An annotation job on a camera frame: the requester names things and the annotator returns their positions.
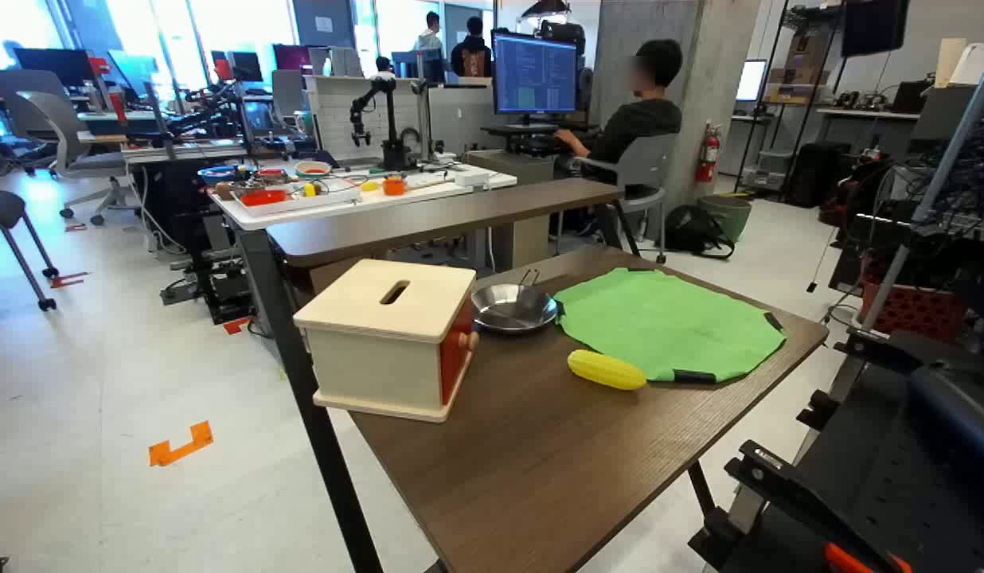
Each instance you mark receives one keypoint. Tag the yellow plastic maize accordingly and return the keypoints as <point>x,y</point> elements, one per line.
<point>605,370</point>

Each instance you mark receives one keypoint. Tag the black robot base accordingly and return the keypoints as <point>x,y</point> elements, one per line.
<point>894,479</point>

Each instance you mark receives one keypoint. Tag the small black robot arm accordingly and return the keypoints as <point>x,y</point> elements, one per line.
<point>386,116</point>

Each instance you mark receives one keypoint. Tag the small metal pan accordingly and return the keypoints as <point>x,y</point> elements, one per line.
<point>515,307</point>

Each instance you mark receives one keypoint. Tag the white wooden box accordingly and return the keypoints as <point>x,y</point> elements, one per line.
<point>394,338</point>

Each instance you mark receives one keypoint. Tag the green cloth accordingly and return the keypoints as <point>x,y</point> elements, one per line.
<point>668,325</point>

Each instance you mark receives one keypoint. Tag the grey office chair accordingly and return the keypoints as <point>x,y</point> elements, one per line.
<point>641,184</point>

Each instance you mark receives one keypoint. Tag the black backpack on floor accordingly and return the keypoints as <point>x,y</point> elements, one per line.
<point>696,231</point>

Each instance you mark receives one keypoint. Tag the computer monitor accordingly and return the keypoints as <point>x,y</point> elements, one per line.
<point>532,75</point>

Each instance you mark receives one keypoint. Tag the red fire extinguisher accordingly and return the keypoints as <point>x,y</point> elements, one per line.
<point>708,158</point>

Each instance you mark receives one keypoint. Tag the white tray with toys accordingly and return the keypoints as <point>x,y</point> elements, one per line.
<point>348,191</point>

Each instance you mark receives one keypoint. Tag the seated person in black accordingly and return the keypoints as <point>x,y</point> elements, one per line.
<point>645,116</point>

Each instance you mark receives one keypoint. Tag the orange floor tape marker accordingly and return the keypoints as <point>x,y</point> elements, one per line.
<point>166,453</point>

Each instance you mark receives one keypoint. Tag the grey swivel chair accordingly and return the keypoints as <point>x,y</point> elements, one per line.
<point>44,109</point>

